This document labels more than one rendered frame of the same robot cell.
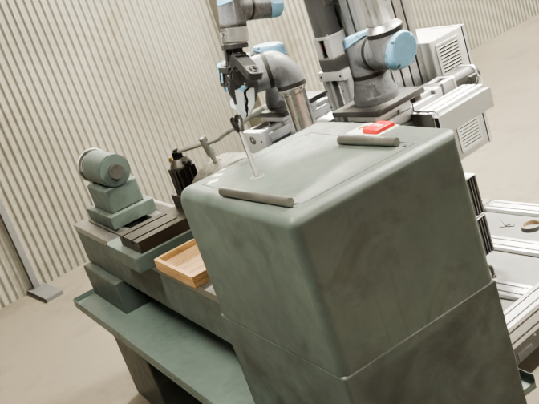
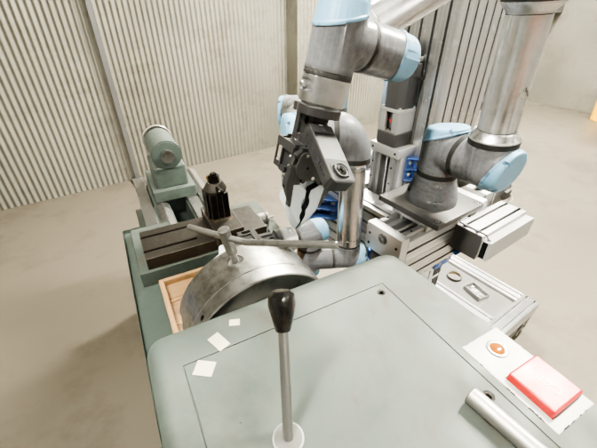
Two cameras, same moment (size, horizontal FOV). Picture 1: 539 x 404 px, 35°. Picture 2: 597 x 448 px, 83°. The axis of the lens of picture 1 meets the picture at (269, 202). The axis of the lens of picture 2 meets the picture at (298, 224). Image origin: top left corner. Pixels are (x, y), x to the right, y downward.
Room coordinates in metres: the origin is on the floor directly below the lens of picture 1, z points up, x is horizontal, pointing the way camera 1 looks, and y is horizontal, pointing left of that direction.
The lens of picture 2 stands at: (1.80, 0.01, 1.67)
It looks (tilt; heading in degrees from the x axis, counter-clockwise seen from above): 33 degrees down; 357
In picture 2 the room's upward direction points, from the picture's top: straight up
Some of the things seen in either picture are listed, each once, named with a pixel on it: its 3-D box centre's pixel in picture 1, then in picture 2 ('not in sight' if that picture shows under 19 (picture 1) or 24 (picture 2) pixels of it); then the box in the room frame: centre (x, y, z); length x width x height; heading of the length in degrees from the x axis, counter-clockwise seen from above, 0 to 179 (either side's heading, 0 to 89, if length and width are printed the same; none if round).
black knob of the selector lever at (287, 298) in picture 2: (237, 123); (282, 308); (2.07, 0.01, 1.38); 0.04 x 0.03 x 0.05; 26
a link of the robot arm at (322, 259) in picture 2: not in sight; (314, 258); (2.65, -0.08, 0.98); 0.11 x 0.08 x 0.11; 92
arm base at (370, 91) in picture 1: (372, 85); (433, 184); (2.70, -0.45, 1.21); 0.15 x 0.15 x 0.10
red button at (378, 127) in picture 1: (378, 128); (542, 386); (2.03, -0.32, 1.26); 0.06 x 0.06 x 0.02; 26
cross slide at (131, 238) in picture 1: (182, 216); (204, 234); (2.86, 0.31, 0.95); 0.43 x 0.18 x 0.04; 116
